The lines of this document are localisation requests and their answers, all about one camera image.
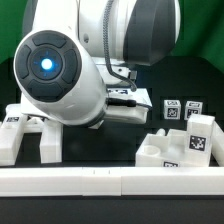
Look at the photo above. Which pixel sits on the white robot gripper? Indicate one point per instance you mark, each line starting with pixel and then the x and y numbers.
pixel 126 106

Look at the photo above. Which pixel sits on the white chair seat block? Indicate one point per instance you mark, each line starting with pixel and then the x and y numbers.
pixel 163 150

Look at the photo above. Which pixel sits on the white tagged cube left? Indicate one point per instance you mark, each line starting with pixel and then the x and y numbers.
pixel 172 109

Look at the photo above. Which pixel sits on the white tagged cube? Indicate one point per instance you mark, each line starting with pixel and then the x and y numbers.
pixel 192 107
pixel 172 109

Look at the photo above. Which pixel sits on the white tagged cube right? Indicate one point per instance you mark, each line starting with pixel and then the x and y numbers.
pixel 192 107

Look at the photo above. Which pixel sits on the white front rail barrier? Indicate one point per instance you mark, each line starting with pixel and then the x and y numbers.
pixel 121 181

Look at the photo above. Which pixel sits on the white rail barrier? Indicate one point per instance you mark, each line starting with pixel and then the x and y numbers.
pixel 218 144
pixel 121 181

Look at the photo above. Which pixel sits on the white right rail barrier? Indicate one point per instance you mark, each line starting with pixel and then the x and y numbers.
pixel 218 144

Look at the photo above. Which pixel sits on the white chair back frame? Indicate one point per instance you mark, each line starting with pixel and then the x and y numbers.
pixel 16 124

